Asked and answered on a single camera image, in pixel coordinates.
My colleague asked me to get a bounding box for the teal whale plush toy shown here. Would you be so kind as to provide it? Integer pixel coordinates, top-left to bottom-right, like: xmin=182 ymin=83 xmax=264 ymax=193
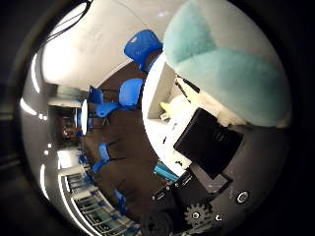
xmin=162 ymin=0 xmax=293 ymax=129

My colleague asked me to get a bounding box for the white open container box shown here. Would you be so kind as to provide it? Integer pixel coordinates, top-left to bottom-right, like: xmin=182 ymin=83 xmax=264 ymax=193
xmin=146 ymin=63 xmax=185 ymax=124

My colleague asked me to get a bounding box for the round white side table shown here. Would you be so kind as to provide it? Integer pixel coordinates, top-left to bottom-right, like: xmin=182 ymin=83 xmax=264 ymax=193
xmin=80 ymin=98 xmax=90 ymax=137

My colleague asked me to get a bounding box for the large blue plastic chair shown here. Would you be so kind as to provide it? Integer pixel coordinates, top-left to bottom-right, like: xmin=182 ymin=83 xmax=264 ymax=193
xmin=123 ymin=29 xmax=164 ymax=74

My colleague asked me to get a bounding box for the thin black cable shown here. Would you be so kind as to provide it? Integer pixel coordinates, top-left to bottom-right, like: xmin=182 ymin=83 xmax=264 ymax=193
xmin=42 ymin=0 xmax=95 ymax=44

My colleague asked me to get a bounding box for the green and cream plush toy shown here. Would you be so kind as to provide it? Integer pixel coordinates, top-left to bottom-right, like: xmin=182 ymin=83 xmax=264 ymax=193
xmin=158 ymin=94 xmax=195 ymax=123

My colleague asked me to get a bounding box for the teal blue striped rack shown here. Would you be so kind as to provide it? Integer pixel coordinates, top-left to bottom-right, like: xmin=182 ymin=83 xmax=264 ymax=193
xmin=153 ymin=161 xmax=180 ymax=183

